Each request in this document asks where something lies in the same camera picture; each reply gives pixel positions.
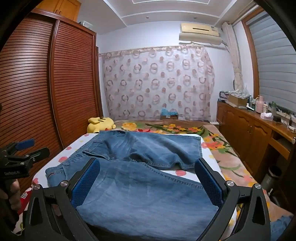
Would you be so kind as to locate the beige wall air conditioner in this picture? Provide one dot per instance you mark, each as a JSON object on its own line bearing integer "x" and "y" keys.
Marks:
{"x": 198, "y": 32}

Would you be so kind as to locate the person's left hand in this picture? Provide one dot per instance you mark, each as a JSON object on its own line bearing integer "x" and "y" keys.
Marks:
{"x": 15, "y": 197}

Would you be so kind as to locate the small black box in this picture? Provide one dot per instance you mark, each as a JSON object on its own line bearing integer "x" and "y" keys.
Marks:
{"x": 276, "y": 118}

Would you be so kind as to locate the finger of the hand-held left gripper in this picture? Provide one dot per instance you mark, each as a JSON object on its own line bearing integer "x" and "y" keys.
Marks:
{"x": 24, "y": 144}
{"x": 38, "y": 154}

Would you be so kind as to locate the floral blanket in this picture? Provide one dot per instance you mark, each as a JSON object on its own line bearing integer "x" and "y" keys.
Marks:
{"x": 222, "y": 148}

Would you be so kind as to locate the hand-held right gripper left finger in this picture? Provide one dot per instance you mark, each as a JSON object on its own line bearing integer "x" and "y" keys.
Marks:
{"x": 85, "y": 183}

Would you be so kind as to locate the pink thermos jug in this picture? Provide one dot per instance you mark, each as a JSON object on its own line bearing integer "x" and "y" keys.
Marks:
{"x": 260, "y": 105}

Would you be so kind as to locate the blue cloth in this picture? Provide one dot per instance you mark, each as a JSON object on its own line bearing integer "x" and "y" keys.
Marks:
{"x": 281, "y": 228}

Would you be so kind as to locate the cardboard box with blue items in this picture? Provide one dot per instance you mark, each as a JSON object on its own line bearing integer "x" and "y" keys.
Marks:
{"x": 169, "y": 114}

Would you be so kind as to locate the clear plastic storage box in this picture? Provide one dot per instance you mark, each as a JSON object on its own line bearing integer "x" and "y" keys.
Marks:
{"x": 85, "y": 23}

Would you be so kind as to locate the blue denim pants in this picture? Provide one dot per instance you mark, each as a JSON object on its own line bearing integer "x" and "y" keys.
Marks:
{"x": 138, "y": 185}

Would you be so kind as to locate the white strawberry print sheet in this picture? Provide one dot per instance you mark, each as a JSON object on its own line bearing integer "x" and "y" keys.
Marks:
{"x": 67, "y": 150}

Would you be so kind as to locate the circle print curtain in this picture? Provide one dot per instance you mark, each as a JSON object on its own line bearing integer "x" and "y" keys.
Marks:
{"x": 157, "y": 85}

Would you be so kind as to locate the pink tissue box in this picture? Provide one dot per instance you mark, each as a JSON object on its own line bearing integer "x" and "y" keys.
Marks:
{"x": 266, "y": 116}

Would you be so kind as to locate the green bottle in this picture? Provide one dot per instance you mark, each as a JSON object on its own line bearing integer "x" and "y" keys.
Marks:
{"x": 274, "y": 109}

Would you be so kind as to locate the grey window blind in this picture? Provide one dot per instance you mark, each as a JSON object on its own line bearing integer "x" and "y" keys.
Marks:
{"x": 272, "y": 64}

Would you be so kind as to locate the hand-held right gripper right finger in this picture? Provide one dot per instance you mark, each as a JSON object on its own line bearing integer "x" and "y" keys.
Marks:
{"x": 208, "y": 183}

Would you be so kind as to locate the wooden sideboard cabinet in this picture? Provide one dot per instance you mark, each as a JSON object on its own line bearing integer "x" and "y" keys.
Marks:
{"x": 249, "y": 134}

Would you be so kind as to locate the wooden overhead cabinet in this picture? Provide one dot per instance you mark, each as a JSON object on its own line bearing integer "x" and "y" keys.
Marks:
{"x": 62, "y": 8}

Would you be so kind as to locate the yellow plush toy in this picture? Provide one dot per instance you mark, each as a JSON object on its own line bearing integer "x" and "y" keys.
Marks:
{"x": 100, "y": 124}

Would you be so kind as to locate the grey trash bin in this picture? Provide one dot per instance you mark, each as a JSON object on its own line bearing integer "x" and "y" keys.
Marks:
{"x": 271, "y": 179}

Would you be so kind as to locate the tied beige window curtain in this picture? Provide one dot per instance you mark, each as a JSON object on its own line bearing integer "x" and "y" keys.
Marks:
{"x": 234, "y": 58}

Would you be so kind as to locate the open cardboard box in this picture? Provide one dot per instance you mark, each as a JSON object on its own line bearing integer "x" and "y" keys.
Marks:
{"x": 238, "y": 99}

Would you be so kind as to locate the white power strip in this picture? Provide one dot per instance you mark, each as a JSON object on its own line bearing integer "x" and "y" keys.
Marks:
{"x": 286, "y": 113}

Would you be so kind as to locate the wooden louvered wardrobe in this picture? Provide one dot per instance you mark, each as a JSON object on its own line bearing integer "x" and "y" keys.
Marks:
{"x": 69, "y": 81}

